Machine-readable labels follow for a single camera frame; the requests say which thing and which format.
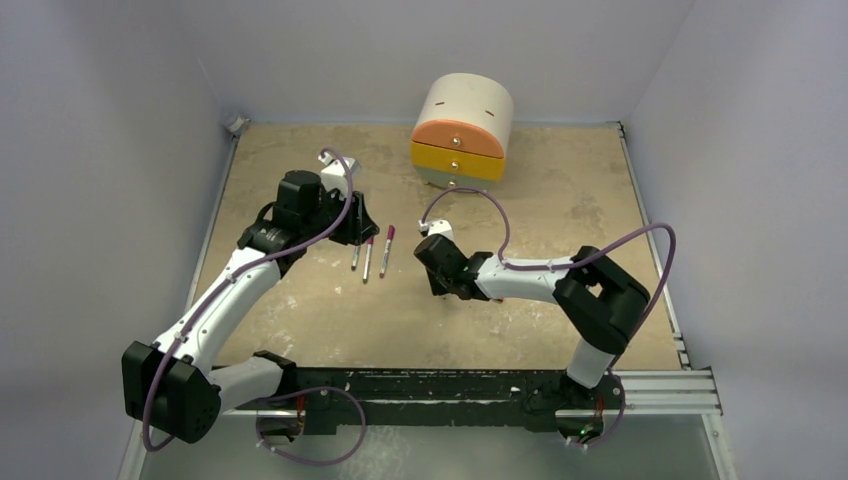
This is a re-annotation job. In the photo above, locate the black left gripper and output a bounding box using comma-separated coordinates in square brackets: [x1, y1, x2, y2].
[302, 186, 378, 246]

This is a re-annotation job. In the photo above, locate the grey marker pen blue tip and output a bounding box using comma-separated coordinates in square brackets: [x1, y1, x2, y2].
[362, 237, 374, 284]

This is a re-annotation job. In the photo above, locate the grey marker pen green tip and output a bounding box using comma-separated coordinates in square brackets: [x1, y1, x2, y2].
[351, 245, 362, 272]

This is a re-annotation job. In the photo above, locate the grey marker pen red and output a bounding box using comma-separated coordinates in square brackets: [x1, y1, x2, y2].
[378, 224, 396, 279]

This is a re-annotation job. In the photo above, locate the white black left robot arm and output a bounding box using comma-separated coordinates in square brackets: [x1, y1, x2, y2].
[121, 163, 379, 443]

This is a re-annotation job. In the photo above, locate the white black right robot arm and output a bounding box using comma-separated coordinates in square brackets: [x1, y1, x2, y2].
[414, 234, 653, 407]

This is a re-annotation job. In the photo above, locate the round cream drawer cabinet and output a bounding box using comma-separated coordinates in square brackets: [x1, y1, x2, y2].
[410, 73, 514, 190]

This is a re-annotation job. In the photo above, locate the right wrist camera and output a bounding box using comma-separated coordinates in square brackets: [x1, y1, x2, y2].
[418, 219, 455, 241]

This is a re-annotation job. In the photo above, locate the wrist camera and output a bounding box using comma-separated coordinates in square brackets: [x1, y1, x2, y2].
[418, 219, 455, 241]
[318, 151, 362, 197]

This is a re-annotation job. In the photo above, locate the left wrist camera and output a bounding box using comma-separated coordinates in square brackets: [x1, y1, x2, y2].
[318, 151, 362, 197]

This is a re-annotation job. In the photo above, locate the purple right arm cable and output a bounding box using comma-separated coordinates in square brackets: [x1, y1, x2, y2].
[421, 187, 677, 372]

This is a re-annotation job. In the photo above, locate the grey corner bracket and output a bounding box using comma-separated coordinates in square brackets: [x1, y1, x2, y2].
[221, 110, 251, 136]

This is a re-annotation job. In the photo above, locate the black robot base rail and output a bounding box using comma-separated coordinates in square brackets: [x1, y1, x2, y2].
[256, 351, 626, 438]

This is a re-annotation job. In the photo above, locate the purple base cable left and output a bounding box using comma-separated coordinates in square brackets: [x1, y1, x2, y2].
[255, 388, 367, 468]

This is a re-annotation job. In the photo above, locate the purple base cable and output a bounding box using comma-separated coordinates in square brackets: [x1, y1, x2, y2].
[255, 388, 367, 468]
[563, 370, 627, 452]

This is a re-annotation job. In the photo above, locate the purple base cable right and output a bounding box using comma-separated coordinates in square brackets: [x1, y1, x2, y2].
[563, 370, 627, 452]

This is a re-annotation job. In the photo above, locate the aluminium frame rail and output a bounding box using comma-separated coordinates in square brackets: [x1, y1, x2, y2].
[618, 369, 723, 415]

